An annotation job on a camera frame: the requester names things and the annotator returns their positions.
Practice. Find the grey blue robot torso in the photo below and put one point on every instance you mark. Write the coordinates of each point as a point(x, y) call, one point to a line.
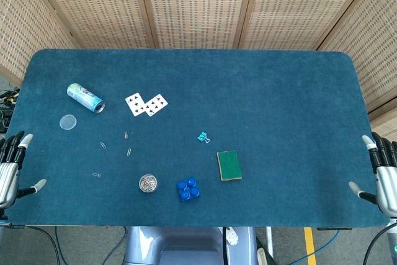
point(173, 246)

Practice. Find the clear round plastic lid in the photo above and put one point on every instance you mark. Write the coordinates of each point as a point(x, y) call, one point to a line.
point(68, 122)

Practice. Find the playing cards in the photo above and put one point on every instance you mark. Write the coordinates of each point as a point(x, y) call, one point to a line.
point(157, 105)

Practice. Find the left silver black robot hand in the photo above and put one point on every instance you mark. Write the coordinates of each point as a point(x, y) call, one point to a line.
point(9, 181)

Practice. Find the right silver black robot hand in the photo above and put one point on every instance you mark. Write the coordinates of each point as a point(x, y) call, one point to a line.
point(387, 184)

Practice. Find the white perforated plate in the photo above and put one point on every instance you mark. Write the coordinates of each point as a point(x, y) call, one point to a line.
point(232, 237)

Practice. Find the teal binder clip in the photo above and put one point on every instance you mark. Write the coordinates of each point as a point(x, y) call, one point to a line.
point(202, 136)

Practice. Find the blue plastic building block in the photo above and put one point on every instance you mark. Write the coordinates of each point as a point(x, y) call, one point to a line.
point(188, 189)

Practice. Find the clear round paperclip container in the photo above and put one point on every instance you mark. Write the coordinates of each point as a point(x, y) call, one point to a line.
point(147, 183)

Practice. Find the blue printed drink can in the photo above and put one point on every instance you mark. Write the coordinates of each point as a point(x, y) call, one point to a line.
point(83, 96)

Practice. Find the blue carpet table mat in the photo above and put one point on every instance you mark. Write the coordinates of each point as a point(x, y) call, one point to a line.
point(248, 91)

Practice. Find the woven bamboo screen panel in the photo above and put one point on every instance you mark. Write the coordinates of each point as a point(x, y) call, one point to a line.
point(375, 44)
point(21, 20)
point(304, 7)
point(195, 7)
point(93, 7)

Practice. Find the green yellow sponge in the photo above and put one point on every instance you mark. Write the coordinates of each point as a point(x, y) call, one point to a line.
point(229, 165)

